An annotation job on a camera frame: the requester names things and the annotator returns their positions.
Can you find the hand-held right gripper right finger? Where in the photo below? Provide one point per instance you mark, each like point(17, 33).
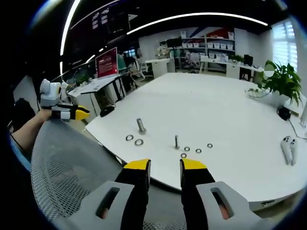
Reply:
point(199, 191)

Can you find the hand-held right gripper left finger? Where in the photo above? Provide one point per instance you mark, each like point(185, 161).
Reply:
point(134, 191)

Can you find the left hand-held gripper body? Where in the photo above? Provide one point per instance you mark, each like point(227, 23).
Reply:
point(49, 92)

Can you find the small steel washer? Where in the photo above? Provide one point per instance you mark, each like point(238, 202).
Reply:
point(209, 145)
point(183, 155)
point(198, 150)
point(187, 148)

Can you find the large steel washer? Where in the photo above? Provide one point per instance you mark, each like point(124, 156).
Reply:
point(129, 138)
point(138, 142)

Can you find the small threaded stud bolt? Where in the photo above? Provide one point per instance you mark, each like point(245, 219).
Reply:
point(176, 142)

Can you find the large threaded stud bolt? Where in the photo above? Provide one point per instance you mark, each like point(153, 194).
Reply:
point(141, 125)

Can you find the grey standing desk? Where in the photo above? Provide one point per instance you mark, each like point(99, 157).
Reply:
point(100, 88)

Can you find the grey mesh office chair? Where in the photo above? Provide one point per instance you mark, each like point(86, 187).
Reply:
point(79, 179)

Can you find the red screen monitor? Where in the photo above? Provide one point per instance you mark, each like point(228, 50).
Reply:
point(106, 63)

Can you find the white office chair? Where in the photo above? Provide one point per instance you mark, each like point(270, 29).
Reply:
point(139, 69)

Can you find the white counter desk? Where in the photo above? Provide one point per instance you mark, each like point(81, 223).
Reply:
point(159, 65)

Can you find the white game controller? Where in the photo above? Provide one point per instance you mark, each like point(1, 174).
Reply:
point(289, 149)

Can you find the black round device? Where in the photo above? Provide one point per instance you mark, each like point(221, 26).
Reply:
point(284, 112)

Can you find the green potted plant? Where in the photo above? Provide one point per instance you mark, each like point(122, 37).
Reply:
point(280, 82)

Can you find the black monitor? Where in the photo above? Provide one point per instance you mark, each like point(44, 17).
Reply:
point(248, 60)

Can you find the white storage shelf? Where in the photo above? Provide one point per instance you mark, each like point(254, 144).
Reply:
point(207, 49)

